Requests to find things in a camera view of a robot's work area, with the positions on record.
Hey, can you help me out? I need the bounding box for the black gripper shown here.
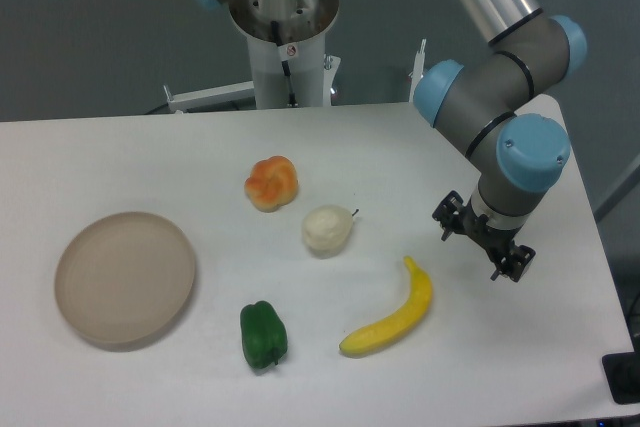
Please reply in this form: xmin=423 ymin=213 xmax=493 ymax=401
xmin=432 ymin=190 xmax=536 ymax=282

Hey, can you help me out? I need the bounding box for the yellow banana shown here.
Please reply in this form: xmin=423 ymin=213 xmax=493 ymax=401
xmin=339 ymin=256 xmax=433 ymax=358

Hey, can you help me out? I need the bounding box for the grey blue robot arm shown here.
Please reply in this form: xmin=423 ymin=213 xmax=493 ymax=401
xmin=198 ymin=0 xmax=587 ymax=281

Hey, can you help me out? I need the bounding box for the white pear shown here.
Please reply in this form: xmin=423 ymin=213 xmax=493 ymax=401
xmin=301 ymin=205 xmax=359 ymax=257

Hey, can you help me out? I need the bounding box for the black device at table edge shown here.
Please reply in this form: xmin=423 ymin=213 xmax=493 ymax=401
xmin=602 ymin=352 xmax=639 ymax=405

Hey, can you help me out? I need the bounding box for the orange bread roll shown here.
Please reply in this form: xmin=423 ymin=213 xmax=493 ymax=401
xmin=244 ymin=156 xmax=299 ymax=212

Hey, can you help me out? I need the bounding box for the green bell pepper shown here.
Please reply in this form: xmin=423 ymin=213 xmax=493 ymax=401
xmin=240 ymin=300 xmax=288 ymax=370

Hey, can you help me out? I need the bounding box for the beige round plate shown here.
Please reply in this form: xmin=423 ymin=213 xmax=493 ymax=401
xmin=54 ymin=212 xmax=196 ymax=351

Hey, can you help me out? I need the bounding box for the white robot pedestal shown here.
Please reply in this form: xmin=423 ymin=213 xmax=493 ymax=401
xmin=164 ymin=0 xmax=341 ymax=113

